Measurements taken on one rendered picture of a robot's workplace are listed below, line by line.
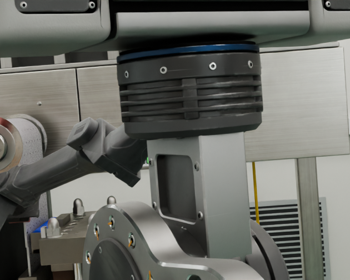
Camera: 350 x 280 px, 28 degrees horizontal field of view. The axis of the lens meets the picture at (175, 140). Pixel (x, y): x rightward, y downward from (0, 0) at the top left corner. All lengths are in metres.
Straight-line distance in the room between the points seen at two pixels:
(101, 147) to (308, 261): 1.23
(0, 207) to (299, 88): 0.90
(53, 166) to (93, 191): 3.10
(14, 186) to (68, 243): 0.28
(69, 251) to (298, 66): 0.81
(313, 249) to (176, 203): 1.52
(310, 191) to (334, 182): 2.23
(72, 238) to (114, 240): 1.01
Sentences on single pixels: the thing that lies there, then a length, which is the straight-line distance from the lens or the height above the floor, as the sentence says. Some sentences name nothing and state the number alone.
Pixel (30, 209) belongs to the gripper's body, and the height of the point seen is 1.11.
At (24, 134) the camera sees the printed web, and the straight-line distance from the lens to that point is 1.75.
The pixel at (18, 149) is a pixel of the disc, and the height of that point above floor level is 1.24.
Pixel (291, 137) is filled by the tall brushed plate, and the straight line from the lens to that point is 1.96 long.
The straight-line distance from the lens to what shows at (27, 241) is 1.70.
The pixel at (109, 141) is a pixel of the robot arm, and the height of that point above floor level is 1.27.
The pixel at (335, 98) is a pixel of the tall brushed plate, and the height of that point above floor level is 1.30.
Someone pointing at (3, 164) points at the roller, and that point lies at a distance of 1.68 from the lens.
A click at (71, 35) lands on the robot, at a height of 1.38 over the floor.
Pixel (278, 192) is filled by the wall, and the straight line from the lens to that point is 4.33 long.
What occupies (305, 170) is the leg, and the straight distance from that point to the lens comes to 2.14.
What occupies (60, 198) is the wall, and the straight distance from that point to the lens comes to 4.40.
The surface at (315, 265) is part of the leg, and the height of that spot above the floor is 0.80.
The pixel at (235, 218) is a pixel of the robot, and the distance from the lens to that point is 0.63.
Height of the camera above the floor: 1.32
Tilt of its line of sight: 3 degrees down
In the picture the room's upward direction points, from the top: 4 degrees counter-clockwise
